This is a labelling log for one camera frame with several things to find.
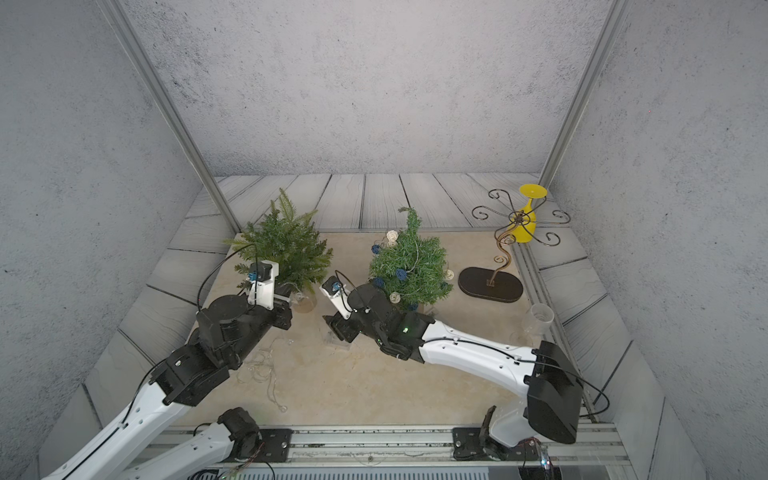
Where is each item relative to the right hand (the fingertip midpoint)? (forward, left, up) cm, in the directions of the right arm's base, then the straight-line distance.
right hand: (335, 307), depth 72 cm
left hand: (+1, +7, +8) cm, 11 cm away
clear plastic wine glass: (+1, -50, -9) cm, 51 cm away
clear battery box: (+1, +4, -22) cm, 22 cm away
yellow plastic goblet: (+22, -48, +6) cm, 53 cm away
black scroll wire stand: (+22, -47, -23) cm, 57 cm away
